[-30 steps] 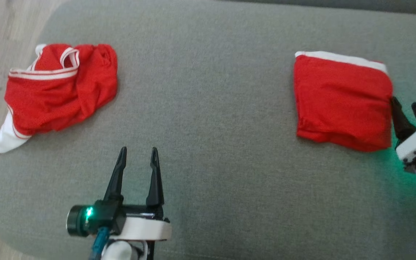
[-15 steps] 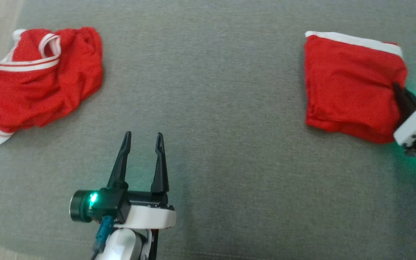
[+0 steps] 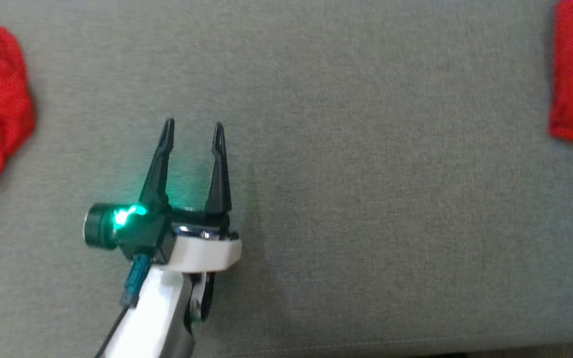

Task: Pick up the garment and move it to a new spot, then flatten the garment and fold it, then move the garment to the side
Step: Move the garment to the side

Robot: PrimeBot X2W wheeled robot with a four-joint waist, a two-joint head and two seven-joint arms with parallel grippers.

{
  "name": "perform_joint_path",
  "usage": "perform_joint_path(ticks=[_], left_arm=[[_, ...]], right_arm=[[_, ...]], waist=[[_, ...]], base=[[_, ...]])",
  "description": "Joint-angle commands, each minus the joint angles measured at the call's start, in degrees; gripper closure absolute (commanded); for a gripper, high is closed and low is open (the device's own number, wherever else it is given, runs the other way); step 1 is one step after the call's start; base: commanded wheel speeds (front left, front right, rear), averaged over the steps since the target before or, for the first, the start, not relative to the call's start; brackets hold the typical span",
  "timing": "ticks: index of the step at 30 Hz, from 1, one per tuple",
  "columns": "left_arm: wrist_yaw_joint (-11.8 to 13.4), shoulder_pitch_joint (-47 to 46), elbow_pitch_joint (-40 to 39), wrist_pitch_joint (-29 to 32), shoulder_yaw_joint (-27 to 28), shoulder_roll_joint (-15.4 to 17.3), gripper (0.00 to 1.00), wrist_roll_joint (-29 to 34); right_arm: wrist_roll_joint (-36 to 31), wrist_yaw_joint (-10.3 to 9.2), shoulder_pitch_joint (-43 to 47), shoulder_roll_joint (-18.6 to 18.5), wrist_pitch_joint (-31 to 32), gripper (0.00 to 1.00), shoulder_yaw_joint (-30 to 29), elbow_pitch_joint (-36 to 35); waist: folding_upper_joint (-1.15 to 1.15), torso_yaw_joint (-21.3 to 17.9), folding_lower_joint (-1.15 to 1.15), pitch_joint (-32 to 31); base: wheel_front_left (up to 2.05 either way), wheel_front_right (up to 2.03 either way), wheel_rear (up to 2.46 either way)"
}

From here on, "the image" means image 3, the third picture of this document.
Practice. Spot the grey fabric sofa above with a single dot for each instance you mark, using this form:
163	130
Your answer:
366	223

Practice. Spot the black cylindrical wrist camera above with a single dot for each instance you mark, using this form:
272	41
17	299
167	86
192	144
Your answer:
98	226

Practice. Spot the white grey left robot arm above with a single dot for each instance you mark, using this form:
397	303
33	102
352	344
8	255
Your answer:
154	318

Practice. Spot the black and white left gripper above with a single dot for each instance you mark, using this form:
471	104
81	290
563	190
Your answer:
202	251

